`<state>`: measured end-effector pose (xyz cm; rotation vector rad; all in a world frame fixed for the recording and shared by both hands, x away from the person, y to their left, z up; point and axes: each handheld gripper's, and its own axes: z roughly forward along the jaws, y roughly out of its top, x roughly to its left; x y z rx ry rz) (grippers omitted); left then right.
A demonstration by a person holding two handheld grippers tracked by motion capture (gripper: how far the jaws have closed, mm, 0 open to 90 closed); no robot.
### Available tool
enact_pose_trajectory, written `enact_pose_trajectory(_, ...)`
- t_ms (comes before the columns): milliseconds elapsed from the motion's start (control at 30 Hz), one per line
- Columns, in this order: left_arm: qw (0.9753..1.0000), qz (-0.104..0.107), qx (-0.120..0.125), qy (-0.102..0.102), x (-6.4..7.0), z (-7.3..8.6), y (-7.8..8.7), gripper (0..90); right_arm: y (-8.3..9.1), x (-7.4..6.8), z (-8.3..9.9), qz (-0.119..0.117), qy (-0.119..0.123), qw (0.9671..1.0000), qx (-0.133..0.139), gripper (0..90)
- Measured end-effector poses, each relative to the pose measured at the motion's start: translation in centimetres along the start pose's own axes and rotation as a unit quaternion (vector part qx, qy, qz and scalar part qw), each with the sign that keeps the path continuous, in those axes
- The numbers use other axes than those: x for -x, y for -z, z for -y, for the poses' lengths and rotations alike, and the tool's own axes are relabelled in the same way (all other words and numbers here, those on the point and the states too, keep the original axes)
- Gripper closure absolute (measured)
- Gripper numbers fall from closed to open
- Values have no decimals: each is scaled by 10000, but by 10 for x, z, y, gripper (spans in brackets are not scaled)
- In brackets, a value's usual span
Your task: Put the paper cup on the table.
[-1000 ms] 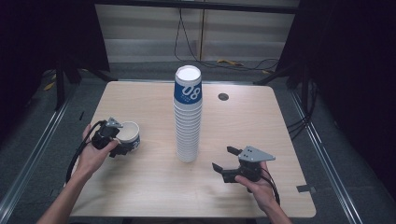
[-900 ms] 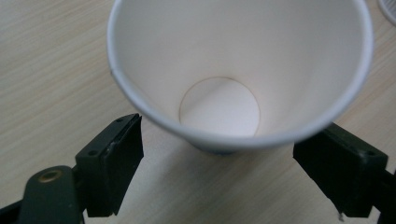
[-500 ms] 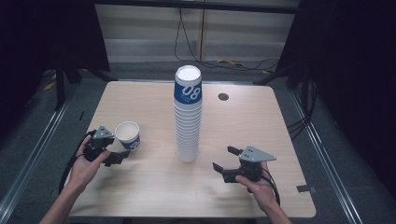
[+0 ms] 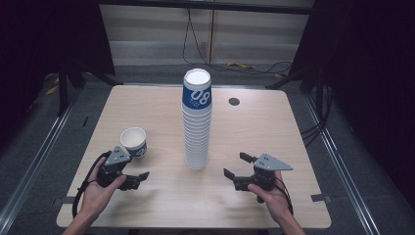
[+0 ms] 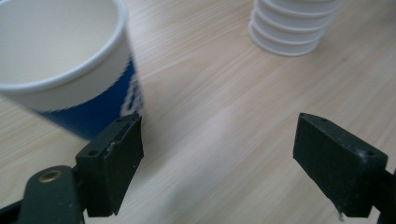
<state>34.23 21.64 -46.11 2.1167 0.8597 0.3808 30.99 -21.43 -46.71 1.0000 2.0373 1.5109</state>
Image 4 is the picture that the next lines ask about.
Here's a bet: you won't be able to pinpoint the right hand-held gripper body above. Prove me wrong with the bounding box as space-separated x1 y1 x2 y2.
234 153 294 205

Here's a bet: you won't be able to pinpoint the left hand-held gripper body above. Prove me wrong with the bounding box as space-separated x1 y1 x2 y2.
96 145 133 189

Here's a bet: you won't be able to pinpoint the blue banded paper cup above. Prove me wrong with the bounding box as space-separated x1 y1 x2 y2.
119 126 148 160

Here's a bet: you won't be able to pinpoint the stack of white paper cups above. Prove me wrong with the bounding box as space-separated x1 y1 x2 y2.
181 68 213 171

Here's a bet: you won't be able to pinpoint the person's right hand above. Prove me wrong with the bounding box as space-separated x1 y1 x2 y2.
247 170 292 220

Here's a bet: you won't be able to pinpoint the person's left hand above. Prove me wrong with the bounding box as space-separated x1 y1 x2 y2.
80 156 128 213

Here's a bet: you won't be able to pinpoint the grey tape tab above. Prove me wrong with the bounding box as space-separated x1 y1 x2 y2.
309 193 333 204
51 196 78 207

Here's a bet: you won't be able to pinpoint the black metal stand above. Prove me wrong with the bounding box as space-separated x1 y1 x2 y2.
56 63 86 117

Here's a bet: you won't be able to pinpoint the dark curtain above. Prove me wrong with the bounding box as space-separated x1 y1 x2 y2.
288 0 415 210
0 0 115 148

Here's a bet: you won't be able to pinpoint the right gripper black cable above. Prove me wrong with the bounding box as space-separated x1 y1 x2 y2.
274 176 295 216

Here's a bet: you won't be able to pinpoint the black floor cables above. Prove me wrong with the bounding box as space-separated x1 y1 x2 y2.
300 82 335 149

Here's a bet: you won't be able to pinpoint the metal floor rail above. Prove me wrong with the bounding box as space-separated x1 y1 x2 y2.
0 87 86 226
301 92 384 235

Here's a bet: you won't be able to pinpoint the black hanging wall cables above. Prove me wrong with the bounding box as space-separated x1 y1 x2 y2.
181 8 294 76

